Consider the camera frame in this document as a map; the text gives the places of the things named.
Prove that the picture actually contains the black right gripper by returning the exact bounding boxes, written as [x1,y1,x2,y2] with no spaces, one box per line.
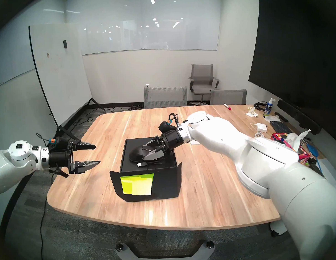
[142,130,185,162]

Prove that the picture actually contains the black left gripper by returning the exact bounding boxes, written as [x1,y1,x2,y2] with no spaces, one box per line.
[48,138,101,175]

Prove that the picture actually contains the black wired computer mouse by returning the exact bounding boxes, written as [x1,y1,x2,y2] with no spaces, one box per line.
[128,143,174,170]

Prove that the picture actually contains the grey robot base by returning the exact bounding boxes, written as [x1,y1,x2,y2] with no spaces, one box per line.
[115,239,216,260]

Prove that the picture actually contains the black cardboard box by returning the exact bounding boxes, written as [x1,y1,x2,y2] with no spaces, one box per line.
[108,135,184,203]

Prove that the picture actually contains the colourful floral tissue box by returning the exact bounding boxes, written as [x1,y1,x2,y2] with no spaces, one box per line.
[269,129,313,167]

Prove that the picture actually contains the pale yellow sticky note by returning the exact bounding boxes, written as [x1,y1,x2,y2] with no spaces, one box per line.
[131,178,153,196]

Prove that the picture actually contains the lime green sticky note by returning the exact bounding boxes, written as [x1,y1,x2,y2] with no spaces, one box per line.
[120,173,155,195]

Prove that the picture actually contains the grey ribbed mesh chair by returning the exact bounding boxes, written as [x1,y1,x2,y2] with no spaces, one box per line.
[143,85,188,109]

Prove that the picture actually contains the white freestanding whiteboard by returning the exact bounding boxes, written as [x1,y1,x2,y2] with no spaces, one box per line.
[28,22,106,135]

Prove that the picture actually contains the grey office chair with armrests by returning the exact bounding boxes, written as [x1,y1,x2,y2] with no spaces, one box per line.
[187,63,221,106]

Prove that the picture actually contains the whiteboard cleaner spray bottle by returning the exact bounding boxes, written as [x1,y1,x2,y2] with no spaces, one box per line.
[262,98,277,118]

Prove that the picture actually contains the glass whiteboard with blue writing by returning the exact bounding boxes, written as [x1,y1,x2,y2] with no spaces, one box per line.
[0,0,36,94]

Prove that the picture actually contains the black keyboard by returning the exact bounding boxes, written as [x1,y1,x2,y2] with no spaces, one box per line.
[270,120,292,135]

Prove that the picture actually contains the black video conference bar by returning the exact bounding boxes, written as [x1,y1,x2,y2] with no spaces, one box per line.
[277,98,322,137]

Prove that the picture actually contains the white paper sheet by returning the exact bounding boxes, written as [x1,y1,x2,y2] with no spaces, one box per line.
[319,158,336,191]

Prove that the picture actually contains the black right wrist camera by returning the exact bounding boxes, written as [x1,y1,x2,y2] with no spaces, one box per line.
[158,120,177,135]

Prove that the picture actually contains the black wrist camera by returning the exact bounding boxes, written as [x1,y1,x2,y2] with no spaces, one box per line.
[158,120,177,135]
[48,135,71,152]

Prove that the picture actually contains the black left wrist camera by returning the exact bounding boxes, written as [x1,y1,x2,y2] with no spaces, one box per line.
[48,135,71,152]

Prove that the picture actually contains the black floor cables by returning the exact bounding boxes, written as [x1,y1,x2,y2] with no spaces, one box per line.
[70,103,144,127]

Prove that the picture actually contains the black hanging cable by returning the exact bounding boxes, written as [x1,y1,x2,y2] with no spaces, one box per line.
[37,175,60,260]

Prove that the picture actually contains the white power adapter with cable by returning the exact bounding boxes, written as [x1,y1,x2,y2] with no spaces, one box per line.
[251,122,268,137]

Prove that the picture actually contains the wall-mounted glass whiteboard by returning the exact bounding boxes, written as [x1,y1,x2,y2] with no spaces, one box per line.
[65,0,223,57]

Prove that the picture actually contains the large black wall screen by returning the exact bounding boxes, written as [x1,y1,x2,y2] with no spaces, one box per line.
[245,0,336,144]

